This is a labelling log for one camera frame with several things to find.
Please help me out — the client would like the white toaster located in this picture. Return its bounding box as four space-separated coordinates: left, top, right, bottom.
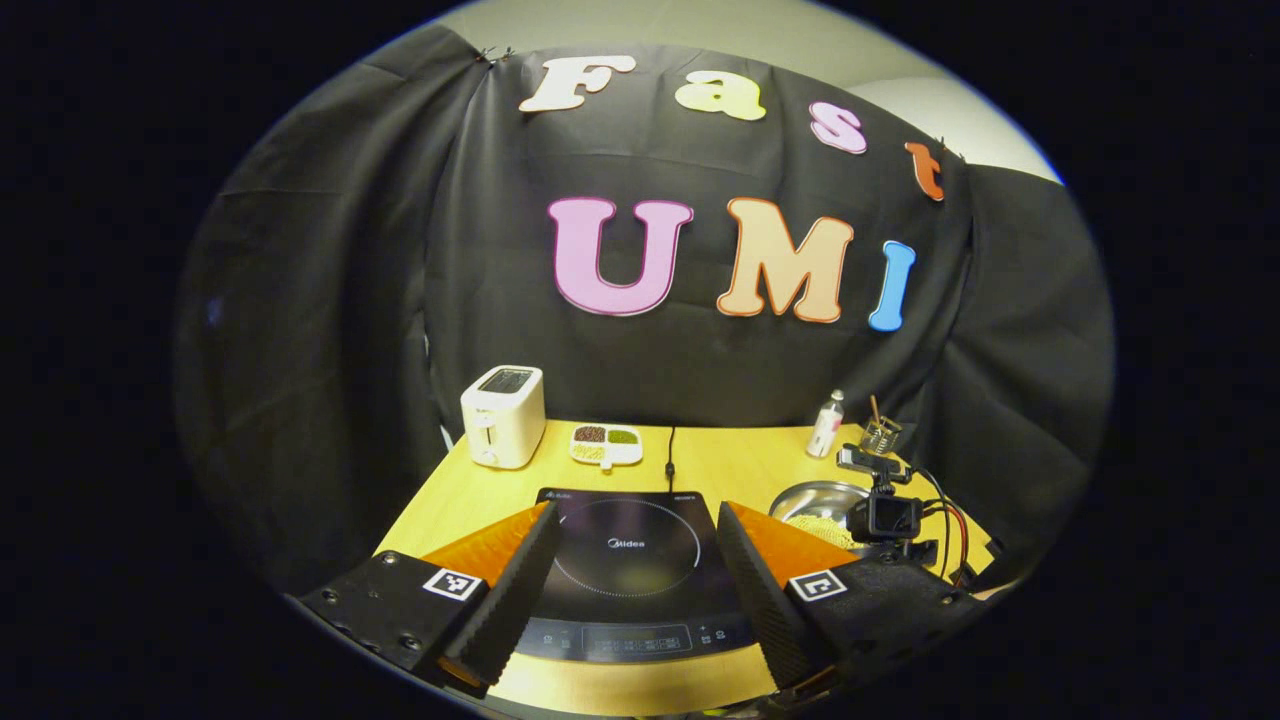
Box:
460 365 547 471

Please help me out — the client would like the white divided dish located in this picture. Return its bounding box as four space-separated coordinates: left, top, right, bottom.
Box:
569 424 644 471

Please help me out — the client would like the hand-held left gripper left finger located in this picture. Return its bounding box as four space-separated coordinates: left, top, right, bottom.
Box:
300 500 563 699

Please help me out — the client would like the red gripper cable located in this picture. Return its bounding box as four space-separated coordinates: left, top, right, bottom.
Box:
945 500 973 581

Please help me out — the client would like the steel pot with black handle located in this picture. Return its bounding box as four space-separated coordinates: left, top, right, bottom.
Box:
768 480 876 551

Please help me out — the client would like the black induction cooktop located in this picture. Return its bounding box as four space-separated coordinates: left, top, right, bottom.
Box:
515 487 756 664

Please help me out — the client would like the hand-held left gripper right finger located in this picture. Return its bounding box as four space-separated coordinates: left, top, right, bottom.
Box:
716 500 991 701

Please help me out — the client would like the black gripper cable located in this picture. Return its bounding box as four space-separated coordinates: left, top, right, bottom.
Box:
915 465 956 583

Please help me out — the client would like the pile of yellow beans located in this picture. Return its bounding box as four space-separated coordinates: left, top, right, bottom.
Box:
795 512 861 551

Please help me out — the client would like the black backdrop cloth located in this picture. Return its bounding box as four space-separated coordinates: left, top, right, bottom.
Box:
175 25 1116 601

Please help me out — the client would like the glass cup with stick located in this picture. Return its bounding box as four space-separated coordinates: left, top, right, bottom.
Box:
858 395 904 456

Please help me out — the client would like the small clear bottle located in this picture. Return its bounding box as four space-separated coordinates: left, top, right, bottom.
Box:
806 389 846 460

